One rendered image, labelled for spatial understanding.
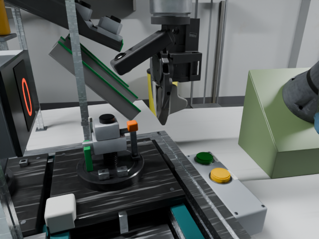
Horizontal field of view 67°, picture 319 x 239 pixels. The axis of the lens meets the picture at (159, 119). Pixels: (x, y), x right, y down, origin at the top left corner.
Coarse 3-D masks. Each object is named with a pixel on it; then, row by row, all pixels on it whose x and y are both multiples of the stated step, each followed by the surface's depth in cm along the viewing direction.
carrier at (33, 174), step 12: (24, 156) 57; (36, 156) 57; (48, 156) 58; (12, 168) 53; (24, 168) 53; (36, 168) 53; (12, 180) 46; (24, 180) 49; (36, 180) 49; (12, 192) 45; (24, 192) 46; (36, 192) 46; (24, 204) 43; (36, 204) 43; (24, 216) 40; (36, 216) 40; (24, 228) 38; (36, 228) 38
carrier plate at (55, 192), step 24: (144, 144) 62; (72, 168) 53; (144, 168) 53; (168, 168) 53; (72, 192) 46; (96, 192) 46; (120, 192) 46; (144, 192) 46; (168, 192) 46; (96, 216) 40
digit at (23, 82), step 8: (24, 64) 24; (16, 72) 21; (24, 72) 24; (24, 80) 24; (24, 88) 23; (24, 96) 23; (24, 104) 22; (32, 104) 26; (24, 112) 22; (32, 112) 25; (32, 120) 25
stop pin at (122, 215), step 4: (120, 212) 41; (124, 212) 41; (120, 216) 41; (124, 216) 41; (120, 220) 41; (124, 220) 41; (120, 224) 41; (124, 224) 42; (120, 228) 42; (124, 228) 42; (124, 232) 42
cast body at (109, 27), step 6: (108, 18) 63; (114, 18) 64; (102, 24) 64; (108, 24) 64; (114, 24) 64; (120, 24) 64; (96, 30) 66; (102, 30) 64; (108, 30) 64; (114, 30) 64; (120, 30) 67; (108, 36) 65; (114, 36) 65; (120, 36) 66
